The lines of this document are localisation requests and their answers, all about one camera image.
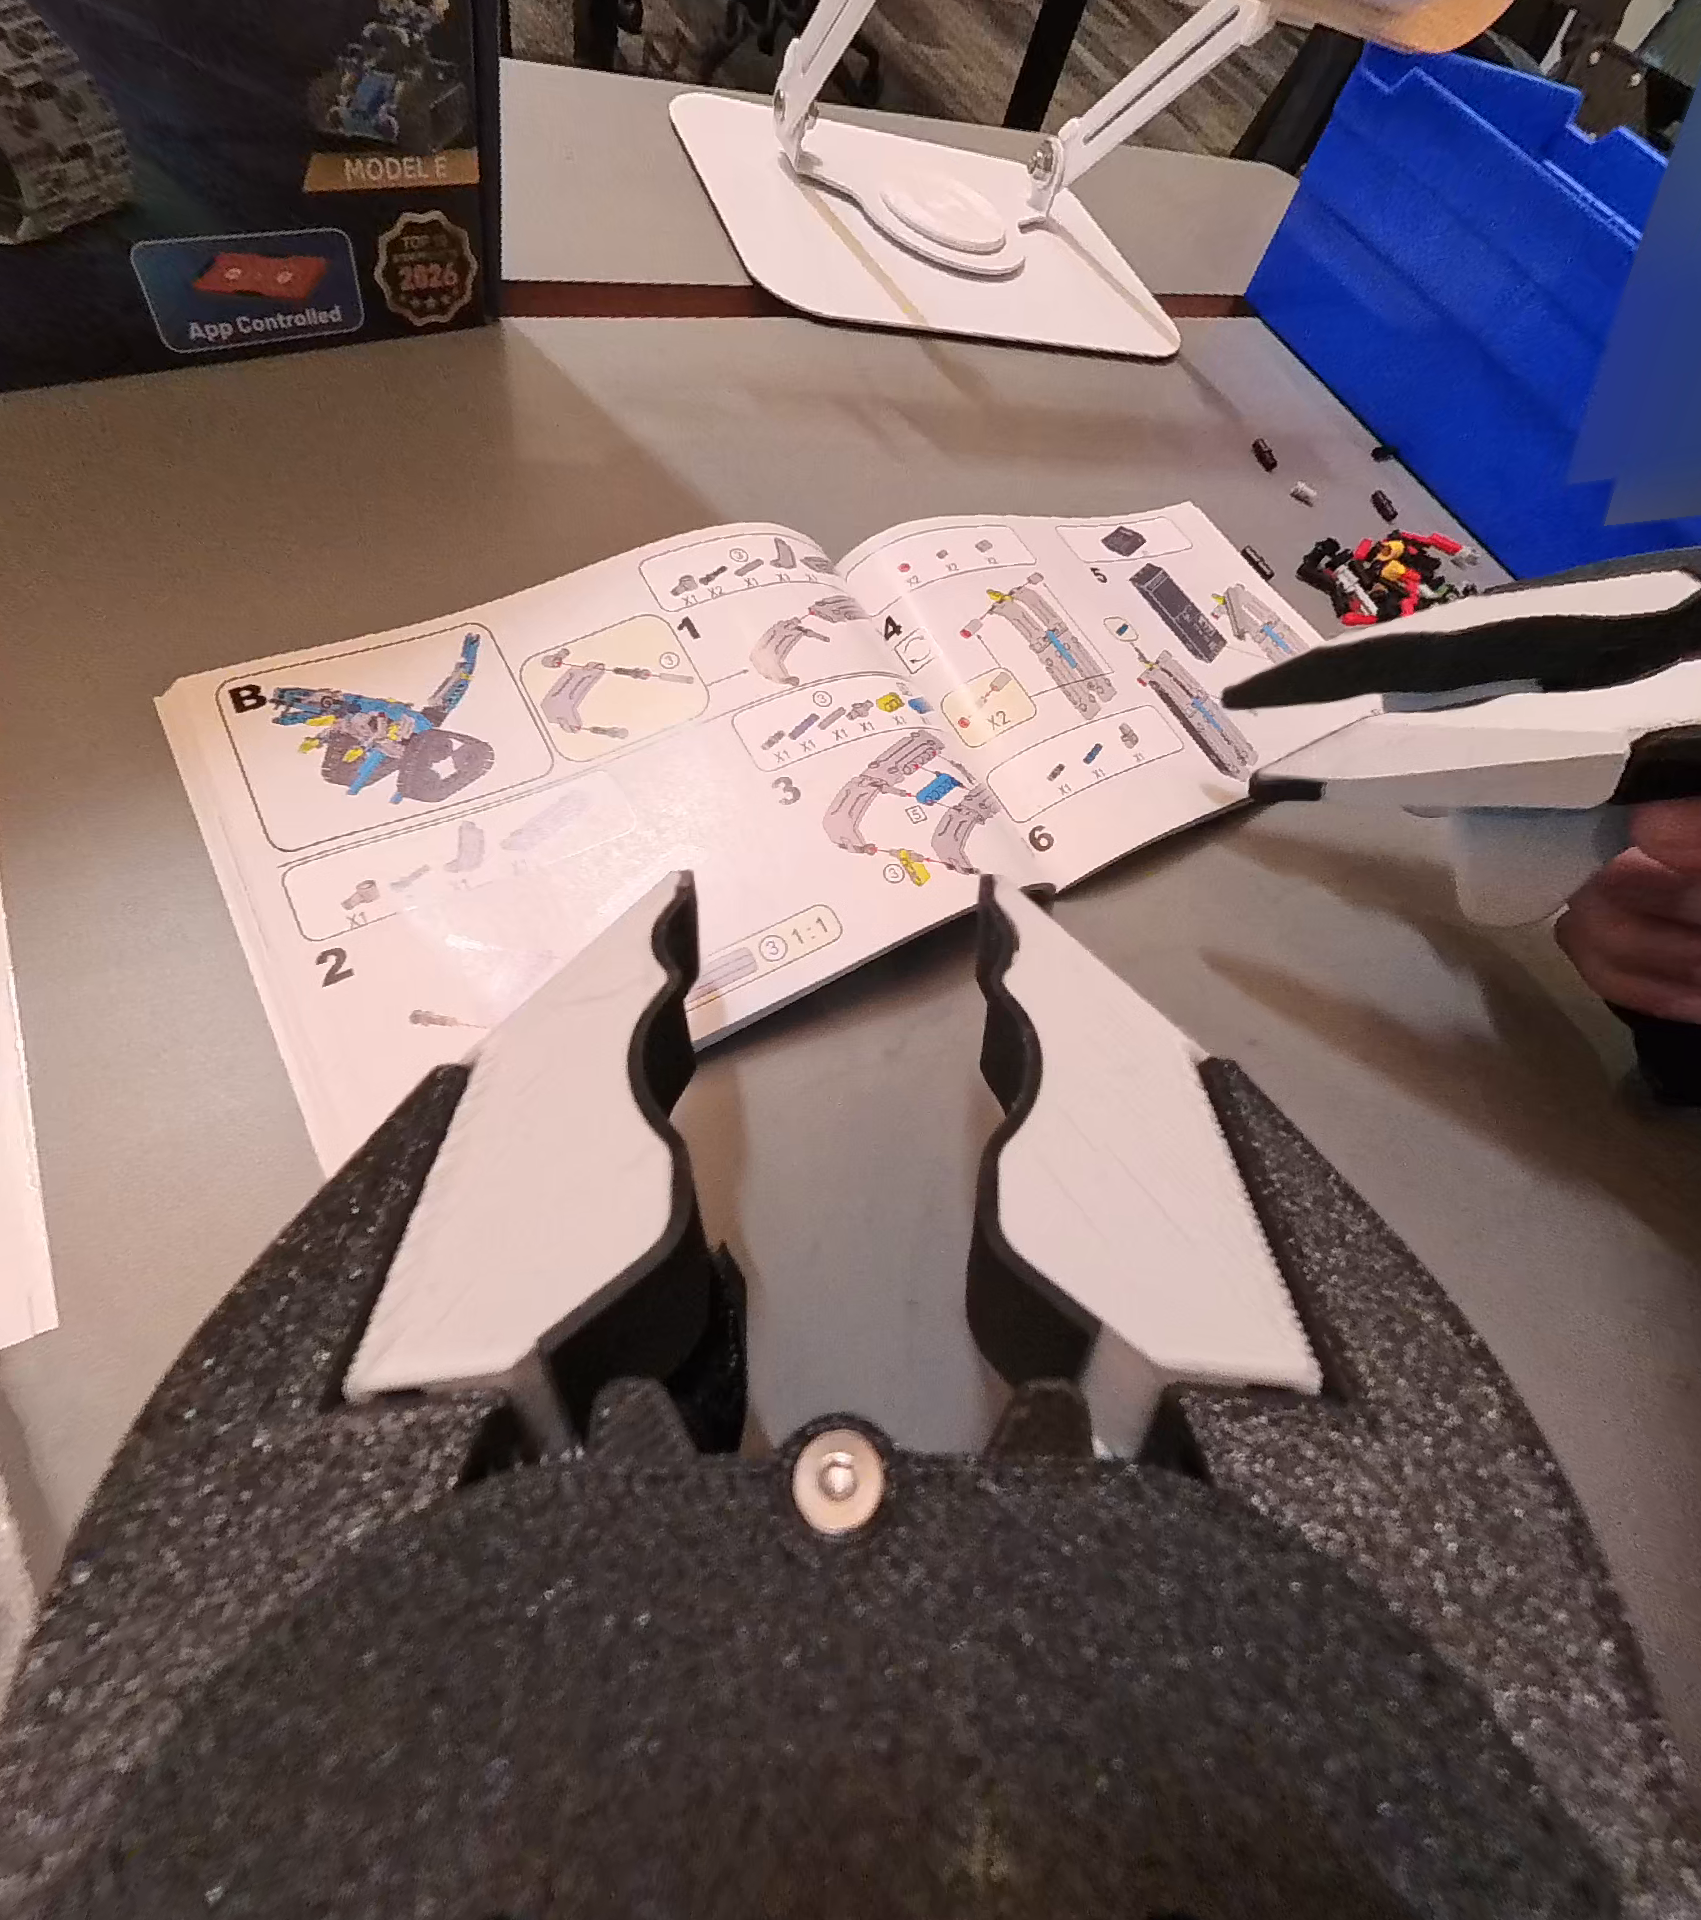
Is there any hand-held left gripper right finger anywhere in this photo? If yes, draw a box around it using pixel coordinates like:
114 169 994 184
970 874 1324 1460

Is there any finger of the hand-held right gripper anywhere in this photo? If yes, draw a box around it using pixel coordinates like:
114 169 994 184
1247 648 1701 812
1217 567 1701 714

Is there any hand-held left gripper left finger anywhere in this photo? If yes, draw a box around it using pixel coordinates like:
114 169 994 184
345 871 714 1452

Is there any pile of small toy pegs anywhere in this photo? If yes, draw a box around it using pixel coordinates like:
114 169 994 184
1297 525 1484 620

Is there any blue plastic bin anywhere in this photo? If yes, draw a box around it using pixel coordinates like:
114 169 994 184
1247 36 1701 581

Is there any white instruction booklet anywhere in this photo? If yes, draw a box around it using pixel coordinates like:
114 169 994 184
157 503 1324 1180

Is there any grey desk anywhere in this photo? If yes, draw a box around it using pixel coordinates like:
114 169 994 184
0 61 1701 1802

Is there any white desk stand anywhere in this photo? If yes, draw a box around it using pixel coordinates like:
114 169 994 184
666 0 1278 362

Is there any person's right hand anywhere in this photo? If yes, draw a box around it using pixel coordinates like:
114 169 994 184
1555 799 1701 1056

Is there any dark blue toy box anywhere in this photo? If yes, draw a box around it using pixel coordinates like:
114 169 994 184
0 0 505 410

